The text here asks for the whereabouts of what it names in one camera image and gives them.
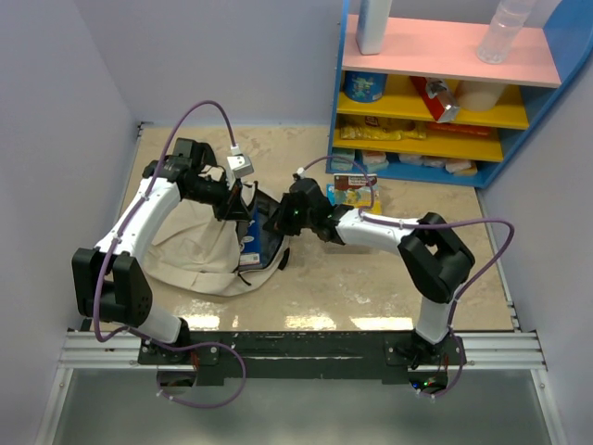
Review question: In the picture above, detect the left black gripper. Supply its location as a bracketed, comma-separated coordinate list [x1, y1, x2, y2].
[185, 171, 253, 223]

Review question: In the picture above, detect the blue glossy comic book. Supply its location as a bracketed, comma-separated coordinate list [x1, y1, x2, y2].
[238, 202, 284, 272]

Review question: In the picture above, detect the beige student backpack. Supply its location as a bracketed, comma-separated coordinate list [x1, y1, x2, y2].
[143, 183, 290, 297]

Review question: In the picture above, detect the yellow picture book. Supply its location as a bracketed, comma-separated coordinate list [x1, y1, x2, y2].
[333, 174, 382, 214]

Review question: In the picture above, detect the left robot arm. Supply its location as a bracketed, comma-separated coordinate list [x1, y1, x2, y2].
[71, 138, 254, 363]

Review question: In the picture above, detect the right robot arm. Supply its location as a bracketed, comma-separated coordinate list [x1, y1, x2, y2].
[264, 178, 475, 364]

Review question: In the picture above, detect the yellow snack bag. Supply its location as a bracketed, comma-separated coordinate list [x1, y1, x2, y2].
[339, 115, 427, 141]

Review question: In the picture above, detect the light blue activity book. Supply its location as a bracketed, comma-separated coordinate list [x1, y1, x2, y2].
[326, 184, 335, 205]

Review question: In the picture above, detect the pastel sponges row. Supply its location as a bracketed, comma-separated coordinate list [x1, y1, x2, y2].
[331, 148, 477, 176]

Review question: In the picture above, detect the blue tin can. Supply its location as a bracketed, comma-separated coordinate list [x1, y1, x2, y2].
[343, 70, 388, 103]

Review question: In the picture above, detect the orange red packet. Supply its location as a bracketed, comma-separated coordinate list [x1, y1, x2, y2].
[425, 121, 492, 137]

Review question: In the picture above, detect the blue shelf unit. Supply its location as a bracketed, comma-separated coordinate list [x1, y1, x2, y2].
[326, 1, 592, 188]

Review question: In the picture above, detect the red snack packet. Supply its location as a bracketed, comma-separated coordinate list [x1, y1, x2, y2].
[410, 76, 461, 122]

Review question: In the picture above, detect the white bottle on shelf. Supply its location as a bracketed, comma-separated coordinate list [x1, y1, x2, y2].
[355, 0, 392, 56]

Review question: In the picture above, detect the white bowl cup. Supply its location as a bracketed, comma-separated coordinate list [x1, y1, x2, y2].
[455, 81, 507, 112]

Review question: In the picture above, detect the clear plastic bottle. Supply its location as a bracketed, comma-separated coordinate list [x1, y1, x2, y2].
[476, 0, 536, 64]

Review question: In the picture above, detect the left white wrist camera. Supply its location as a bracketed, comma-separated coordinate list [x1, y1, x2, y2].
[227, 155, 255, 178]

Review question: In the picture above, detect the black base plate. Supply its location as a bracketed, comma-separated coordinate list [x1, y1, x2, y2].
[138, 331, 466, 388]

